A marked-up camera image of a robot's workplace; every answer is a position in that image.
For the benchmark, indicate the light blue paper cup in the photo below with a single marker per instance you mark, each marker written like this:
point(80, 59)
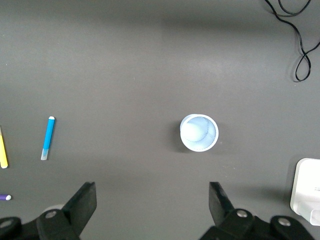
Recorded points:
point(200, 140)

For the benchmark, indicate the blue marker with clear cap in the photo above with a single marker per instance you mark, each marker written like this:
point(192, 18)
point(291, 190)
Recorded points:
point(48, 137)

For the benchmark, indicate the purple marker with white tip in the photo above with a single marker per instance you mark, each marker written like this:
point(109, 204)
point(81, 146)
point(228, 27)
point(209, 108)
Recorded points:
point(3, 197)

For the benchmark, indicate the white plastic box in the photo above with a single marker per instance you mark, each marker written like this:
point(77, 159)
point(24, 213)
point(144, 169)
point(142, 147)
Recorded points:
point(306, 185)

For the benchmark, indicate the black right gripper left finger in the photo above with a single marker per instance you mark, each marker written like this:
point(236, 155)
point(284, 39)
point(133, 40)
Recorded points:
point(75, 215)

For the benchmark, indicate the yellow marker with clear cap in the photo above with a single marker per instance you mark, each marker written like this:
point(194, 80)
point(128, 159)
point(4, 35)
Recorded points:
point(3, 155)

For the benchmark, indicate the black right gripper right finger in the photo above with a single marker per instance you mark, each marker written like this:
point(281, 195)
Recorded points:
point(225, 220)

